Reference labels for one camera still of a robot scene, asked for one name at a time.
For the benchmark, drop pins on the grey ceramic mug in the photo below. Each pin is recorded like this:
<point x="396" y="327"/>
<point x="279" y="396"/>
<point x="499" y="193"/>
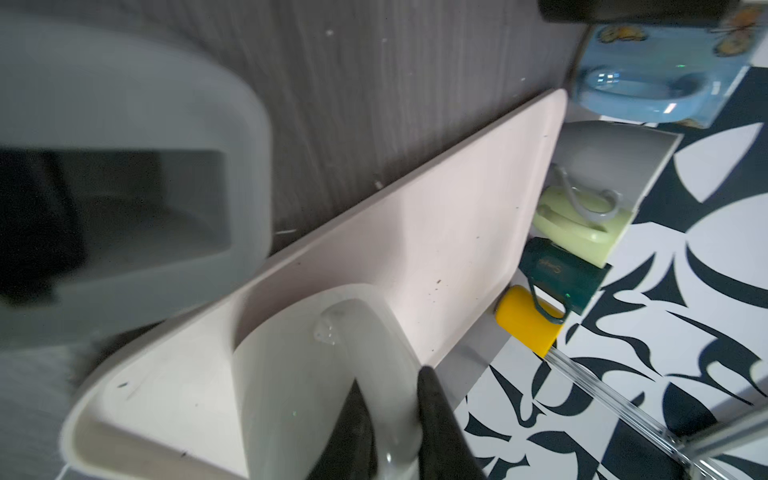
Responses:
<point x="608" y="167"/>

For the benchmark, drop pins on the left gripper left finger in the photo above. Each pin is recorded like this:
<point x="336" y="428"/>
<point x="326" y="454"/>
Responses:
<point x="351" y="451"/>

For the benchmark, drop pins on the light green mug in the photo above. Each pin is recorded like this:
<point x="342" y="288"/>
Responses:
<point x="558" y="220"/>

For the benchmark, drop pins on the dark green mug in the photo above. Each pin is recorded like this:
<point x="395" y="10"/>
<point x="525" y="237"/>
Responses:
<point x="565" y="277"/>

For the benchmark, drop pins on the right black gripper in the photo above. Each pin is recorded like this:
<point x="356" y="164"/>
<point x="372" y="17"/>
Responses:
<point x="653" y="12"/>

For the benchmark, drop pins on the light blue butterfly mug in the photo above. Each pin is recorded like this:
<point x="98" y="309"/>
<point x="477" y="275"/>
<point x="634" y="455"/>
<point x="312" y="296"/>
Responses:
<point x="643" y="73"/>

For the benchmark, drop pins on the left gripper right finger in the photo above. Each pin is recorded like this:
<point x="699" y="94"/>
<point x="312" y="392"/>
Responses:
<point x="444" y="454"/>

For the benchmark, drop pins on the yellow mug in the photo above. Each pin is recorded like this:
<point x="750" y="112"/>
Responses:
<point x="516" y="313"/>

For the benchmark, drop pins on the beige serving tray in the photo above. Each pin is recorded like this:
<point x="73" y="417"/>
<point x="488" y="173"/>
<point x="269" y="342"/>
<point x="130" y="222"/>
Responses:
<point x="440" y="244"/>

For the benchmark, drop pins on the white cream mug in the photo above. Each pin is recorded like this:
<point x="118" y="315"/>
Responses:
<point x="292" y="375"/>

